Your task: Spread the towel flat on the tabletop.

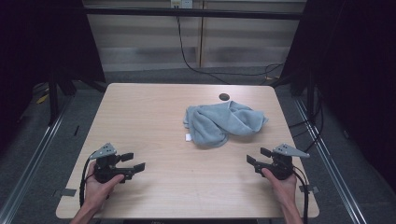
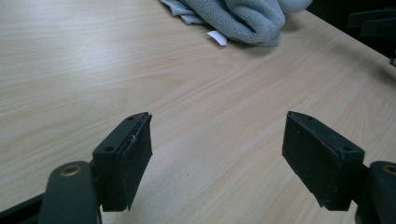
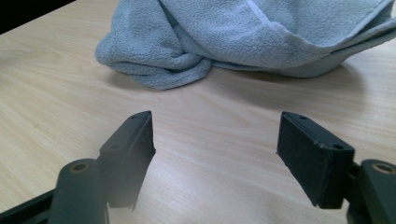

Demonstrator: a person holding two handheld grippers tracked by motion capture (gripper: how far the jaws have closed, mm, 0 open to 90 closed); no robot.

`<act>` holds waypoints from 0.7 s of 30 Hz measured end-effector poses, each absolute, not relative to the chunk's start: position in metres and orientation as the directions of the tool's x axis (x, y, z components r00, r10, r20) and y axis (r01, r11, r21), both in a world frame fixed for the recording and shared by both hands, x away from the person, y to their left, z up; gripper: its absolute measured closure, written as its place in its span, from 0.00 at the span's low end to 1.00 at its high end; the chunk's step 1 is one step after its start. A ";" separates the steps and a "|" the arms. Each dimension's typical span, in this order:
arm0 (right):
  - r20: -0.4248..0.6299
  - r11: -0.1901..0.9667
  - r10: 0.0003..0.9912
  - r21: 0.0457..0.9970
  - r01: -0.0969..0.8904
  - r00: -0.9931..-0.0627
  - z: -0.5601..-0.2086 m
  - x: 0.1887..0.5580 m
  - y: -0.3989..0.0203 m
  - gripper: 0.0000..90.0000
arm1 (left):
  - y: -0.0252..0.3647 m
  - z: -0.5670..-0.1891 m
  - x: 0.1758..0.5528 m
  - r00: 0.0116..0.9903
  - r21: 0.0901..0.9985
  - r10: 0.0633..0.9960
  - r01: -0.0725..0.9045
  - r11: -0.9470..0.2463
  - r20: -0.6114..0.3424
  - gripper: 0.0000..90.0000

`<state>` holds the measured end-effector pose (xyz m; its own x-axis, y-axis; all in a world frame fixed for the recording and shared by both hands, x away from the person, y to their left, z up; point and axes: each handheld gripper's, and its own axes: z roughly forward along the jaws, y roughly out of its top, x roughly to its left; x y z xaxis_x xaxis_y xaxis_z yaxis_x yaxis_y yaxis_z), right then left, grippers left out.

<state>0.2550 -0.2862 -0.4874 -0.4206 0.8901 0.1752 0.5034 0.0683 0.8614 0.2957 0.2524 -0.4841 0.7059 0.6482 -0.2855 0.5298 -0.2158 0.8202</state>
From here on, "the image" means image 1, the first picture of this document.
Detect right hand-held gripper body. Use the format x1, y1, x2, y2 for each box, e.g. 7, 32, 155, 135
254, 143, 311, 181

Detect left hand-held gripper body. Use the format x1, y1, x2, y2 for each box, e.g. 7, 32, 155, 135
89, 142, 135, 184

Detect light blue towel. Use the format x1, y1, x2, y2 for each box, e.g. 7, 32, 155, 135
182, 100, 269, 148

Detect person's right hand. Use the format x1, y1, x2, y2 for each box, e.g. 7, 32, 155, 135
261, 167, 298, 206

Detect person's left hand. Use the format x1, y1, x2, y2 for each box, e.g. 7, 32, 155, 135
83, 161, 125, 210

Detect grey tape strip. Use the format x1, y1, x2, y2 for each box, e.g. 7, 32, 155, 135
60, 188, 78, 198
299, 185, 320, 194

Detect black metal stand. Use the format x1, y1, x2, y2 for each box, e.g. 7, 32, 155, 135
48, 69, 61, 126

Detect yellow floor item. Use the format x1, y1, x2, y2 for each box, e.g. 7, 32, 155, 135
35, 93, 50, 105

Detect black curtain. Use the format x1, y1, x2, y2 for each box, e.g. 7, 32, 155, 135
0, 0, 106, 150
279, 0, 396, 192

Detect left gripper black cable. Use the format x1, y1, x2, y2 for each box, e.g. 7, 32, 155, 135
78, 157, 96, 209

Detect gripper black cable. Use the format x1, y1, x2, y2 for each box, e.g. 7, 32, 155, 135
292, 166, 310, 224
78, 157, 96, 209

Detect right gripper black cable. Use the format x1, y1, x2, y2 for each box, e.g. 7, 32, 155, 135
292, 166, 310, 224

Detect black floor cables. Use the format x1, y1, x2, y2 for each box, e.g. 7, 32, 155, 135
288, 88, 325, 154

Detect metal floor rail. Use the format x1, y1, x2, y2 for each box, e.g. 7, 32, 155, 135
0, 102, 73, 224
293, 97, 369, 224

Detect black wall cable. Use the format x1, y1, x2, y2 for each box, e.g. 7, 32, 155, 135
176, 15, 285, 86

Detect black horizontal frame bar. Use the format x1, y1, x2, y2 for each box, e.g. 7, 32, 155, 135
83, 7, 304, 21

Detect white wall power outlet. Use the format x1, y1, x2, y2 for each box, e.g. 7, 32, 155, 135
170, 0, 194, 9

